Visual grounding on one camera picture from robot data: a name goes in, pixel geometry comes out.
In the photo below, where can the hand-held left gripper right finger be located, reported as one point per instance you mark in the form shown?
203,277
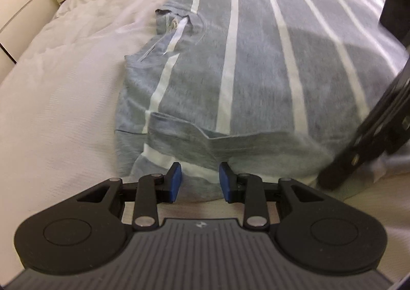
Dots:
225,181

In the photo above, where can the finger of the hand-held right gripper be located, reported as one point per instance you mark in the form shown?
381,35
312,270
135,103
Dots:
352,152

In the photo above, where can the bed with white sheet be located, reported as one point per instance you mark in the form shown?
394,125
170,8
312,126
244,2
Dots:
64,85

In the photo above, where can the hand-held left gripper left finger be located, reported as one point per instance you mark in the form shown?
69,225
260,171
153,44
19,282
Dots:
176,181

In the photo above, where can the cream panelled wardrobe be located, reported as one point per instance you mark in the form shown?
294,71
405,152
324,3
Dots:
22,5

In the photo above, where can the blue white-striped t-shirt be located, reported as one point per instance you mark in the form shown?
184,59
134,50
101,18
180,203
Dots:
256,69

